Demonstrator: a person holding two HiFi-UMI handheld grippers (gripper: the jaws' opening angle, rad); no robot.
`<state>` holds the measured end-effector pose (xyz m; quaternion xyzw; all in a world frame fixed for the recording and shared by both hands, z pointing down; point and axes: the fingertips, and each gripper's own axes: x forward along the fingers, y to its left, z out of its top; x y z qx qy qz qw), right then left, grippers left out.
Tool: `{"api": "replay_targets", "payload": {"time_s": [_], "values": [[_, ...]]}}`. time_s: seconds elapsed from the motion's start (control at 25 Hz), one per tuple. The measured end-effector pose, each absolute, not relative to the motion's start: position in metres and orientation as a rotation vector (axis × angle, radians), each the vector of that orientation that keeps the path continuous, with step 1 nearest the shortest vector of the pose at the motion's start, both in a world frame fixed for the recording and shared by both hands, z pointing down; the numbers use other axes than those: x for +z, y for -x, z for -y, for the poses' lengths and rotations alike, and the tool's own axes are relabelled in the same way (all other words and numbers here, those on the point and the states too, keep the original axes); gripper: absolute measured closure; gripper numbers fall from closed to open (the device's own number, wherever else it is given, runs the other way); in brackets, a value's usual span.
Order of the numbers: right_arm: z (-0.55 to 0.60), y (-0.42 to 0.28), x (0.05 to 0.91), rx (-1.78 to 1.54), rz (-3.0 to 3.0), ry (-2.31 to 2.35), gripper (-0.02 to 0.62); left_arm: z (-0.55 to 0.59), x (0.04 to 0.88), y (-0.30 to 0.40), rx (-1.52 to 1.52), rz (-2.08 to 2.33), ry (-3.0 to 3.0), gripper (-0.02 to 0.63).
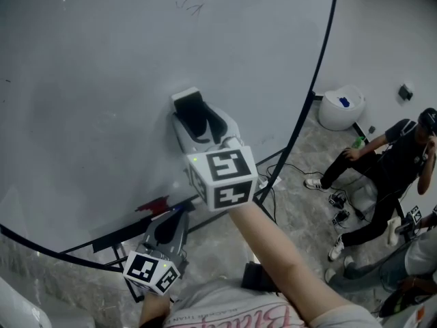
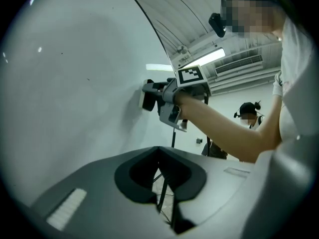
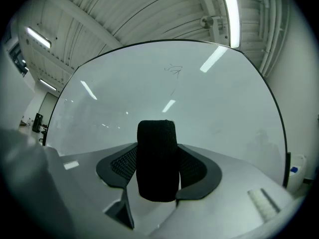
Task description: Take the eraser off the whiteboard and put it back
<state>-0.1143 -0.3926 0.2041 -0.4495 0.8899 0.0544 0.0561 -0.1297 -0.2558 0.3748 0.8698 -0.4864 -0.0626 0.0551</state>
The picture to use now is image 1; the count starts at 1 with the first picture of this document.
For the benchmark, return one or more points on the red marker pen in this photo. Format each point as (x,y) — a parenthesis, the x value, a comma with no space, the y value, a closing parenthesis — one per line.
(153,206)

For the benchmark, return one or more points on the white whiteboard black frame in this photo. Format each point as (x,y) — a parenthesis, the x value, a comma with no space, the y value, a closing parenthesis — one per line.
(102,80)

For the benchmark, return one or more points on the white whiteboard eraser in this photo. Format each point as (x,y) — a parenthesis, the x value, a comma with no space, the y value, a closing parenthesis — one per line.
(186,93)

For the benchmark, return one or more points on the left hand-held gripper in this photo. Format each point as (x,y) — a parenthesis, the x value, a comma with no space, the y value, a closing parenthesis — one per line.
(150,268)

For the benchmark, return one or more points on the white rounded object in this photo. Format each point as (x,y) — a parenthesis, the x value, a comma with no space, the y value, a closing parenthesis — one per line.
(17,306)

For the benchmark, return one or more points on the green bottle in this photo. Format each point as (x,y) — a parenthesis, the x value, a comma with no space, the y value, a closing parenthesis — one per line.
(358,142)

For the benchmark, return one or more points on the white stool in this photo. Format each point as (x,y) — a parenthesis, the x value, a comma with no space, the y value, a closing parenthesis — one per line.
(365,197)

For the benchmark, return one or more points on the black gripper on floor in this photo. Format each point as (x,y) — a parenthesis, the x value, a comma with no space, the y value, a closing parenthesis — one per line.
(338,200)
(341,218)

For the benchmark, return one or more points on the black wall plug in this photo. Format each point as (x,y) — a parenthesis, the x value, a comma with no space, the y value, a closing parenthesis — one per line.
(405,92)

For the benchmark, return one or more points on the person's left forearm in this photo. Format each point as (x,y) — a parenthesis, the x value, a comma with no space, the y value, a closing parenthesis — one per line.
(153,309)

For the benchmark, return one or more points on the white power strip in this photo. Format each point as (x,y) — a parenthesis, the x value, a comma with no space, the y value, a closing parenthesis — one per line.
(269,182)

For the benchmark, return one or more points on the white round bin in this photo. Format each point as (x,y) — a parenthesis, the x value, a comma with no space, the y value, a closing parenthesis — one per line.
(338,113)

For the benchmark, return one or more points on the person's white printed shirt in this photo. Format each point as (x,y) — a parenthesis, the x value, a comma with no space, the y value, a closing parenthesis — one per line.
(222,309)

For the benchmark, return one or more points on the black box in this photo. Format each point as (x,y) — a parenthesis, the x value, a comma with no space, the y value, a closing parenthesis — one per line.
(257,277)

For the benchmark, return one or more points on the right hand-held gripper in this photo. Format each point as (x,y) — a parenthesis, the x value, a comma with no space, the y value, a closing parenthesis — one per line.
(225,179)

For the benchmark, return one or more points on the blue item in bin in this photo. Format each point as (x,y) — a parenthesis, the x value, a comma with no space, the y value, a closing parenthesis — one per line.
(344,102)

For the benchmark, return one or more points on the person's right forearm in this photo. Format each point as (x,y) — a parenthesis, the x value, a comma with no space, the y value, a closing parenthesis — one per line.
(280,255)

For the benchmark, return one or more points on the blue marker pen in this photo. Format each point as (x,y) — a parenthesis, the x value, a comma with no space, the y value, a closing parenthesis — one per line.
(177,208)

